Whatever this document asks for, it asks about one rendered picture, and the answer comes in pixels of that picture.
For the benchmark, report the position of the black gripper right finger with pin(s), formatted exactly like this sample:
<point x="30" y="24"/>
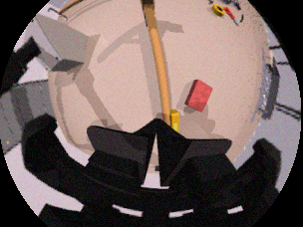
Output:
<point x="174" y="150"/>

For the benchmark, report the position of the red-handled pliers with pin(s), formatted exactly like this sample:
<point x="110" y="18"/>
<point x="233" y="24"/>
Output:
<point x="232" y="16"/>

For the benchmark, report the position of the red square tile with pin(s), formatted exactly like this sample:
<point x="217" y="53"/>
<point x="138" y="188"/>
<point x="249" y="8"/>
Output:
<point x="198" y="96"/>

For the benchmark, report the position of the orange long pole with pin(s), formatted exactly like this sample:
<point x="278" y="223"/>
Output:
<point x="148" y="10"/>

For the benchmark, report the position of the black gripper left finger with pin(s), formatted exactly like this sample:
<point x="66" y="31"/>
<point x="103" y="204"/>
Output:
<point x="135" y="146"/>

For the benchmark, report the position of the yellow rectangular block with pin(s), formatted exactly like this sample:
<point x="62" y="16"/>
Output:
<point x="174" y="119"/>

